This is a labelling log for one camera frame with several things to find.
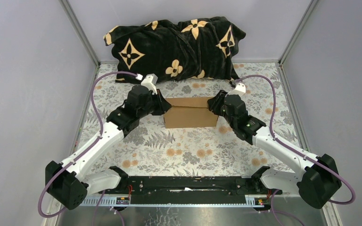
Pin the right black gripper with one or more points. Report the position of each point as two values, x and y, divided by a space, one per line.
214 104

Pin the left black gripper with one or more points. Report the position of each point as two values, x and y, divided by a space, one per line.
163 105

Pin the brown cardboard box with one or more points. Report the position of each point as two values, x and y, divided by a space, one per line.
189 112

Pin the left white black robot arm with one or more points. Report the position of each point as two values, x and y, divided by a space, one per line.
99 146

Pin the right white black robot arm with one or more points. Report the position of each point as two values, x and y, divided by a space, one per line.
281 146

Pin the floral patterned table mat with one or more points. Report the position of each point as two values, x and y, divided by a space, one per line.
153 150

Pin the black blanket with tan flowers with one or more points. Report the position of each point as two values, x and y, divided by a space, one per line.
194 49

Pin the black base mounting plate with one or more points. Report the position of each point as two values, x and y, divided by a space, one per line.
192 190

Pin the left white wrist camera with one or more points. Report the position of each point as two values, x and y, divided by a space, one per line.
150 82

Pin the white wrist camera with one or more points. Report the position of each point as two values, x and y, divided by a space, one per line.
150 82
240 89

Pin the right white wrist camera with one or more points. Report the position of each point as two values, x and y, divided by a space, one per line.
240 89

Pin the aluminium frame rail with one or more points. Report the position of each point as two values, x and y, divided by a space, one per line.
314 188

